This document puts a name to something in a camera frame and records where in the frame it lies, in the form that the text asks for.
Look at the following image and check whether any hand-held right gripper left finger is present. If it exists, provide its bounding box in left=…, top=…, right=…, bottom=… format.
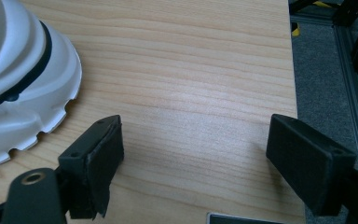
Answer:
left=57, top=114, right=126, bottom=220

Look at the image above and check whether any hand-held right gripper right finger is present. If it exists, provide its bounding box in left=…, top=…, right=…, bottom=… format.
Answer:
left=266, top=113, right=358, bottom=217

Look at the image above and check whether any white and black sneaker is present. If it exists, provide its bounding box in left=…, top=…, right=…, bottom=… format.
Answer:
left=0, top=0, right=83, bottom=169

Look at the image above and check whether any yellow and black floor tape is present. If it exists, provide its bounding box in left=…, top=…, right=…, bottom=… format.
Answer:
left=291, top=21, right=301, bottom=38

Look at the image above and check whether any metal floor rail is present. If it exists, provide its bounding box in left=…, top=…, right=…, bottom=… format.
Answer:
left=332, top=23, right=358, bottom=169

